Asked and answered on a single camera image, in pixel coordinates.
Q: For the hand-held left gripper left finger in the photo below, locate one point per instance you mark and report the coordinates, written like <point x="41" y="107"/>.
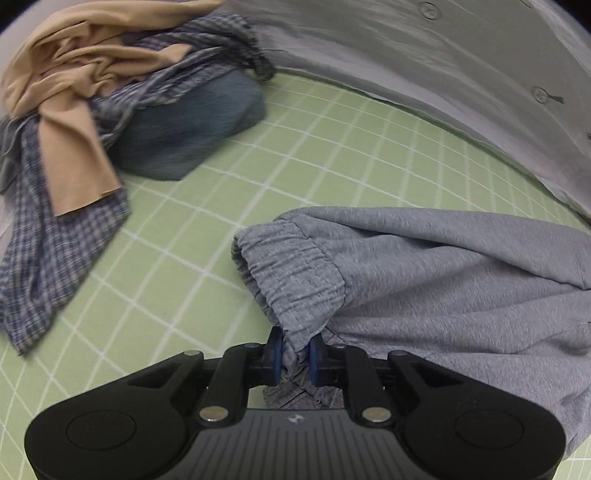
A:
<point x="276" y="356"/>

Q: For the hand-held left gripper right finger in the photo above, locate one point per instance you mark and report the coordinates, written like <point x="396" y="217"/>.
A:
<point x="316" y="359"/>

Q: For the grey sweatpants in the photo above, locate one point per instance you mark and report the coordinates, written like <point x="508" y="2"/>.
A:
<point x="438" y="281"/>

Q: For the green grid bed sheet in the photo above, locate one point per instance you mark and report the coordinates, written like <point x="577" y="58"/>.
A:
<point x="258" y="194"/>

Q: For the dark blue folded garment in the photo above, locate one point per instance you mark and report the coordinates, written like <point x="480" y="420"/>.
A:
<point x="184" y="134"/>

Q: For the blue plaid shirt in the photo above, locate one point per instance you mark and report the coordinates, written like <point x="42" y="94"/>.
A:
<point x="55" y="240"/>

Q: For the grey tufted headboard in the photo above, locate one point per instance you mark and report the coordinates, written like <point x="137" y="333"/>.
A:
<point x="434" y="78"/>

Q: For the tan cloth garment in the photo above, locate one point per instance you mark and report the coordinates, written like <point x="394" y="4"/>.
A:
<point x="64" y="101"/>

